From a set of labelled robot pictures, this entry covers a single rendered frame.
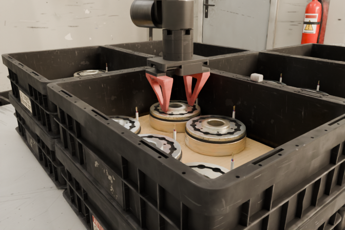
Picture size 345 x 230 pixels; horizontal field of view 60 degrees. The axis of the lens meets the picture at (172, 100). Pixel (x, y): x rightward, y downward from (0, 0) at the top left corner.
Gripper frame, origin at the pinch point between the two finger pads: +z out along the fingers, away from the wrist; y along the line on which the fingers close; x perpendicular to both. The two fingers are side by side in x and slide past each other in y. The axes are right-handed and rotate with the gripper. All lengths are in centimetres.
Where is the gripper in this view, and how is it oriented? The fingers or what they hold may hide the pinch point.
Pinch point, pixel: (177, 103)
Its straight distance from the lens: 58.6
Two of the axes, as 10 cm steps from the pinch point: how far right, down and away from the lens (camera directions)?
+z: 0.1, 9.5, 3.2
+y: -8.4, 1.8, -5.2
